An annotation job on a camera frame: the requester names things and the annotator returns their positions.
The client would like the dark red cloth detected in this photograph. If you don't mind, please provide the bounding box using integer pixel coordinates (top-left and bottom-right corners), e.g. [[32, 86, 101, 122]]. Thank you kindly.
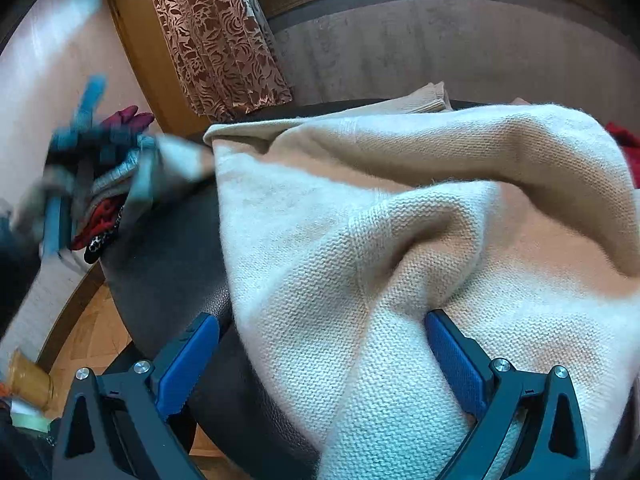
[[604, 121, 640, 188]]

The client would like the wooden door frame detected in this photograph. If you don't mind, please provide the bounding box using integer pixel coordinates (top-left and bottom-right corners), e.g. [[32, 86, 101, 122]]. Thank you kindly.
[[99, 0, 213, 137]]

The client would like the amber jar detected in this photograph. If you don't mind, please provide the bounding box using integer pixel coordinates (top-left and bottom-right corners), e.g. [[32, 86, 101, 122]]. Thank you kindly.
[[9, 349, 55, 407]]

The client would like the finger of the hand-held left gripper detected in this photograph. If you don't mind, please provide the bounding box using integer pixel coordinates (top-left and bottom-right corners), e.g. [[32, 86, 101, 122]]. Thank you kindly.
[[127, 132, 157, 208]]

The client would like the red garment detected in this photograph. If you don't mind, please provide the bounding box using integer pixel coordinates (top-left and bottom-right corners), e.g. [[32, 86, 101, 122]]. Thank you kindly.
[[72, 196, 127, 252]]

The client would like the pale grey knitted garment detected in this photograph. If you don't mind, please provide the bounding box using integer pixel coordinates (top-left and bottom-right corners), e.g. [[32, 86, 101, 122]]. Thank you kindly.
[[90, 152, 147, 198]]

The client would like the leopard print garment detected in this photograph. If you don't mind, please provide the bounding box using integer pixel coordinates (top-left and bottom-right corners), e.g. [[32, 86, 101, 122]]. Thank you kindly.
[[84, 210, 123, 266]]

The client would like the cream knitted sweater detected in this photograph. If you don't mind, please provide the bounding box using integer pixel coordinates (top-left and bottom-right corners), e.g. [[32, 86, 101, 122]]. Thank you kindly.
[[150, 82, 640, 480]]

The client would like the brown floral patterned curtain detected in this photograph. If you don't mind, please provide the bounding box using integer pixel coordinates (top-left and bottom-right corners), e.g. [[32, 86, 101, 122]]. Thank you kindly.
[[139, 0, 293, 122]]

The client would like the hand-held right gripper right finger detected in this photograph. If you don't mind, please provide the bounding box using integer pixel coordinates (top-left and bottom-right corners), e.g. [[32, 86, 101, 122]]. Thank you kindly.
[[422, 309, 592, 480]]

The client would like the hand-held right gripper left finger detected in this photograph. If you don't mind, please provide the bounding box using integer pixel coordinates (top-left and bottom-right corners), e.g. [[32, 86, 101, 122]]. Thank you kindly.
[[51, 312, 221, 480]]

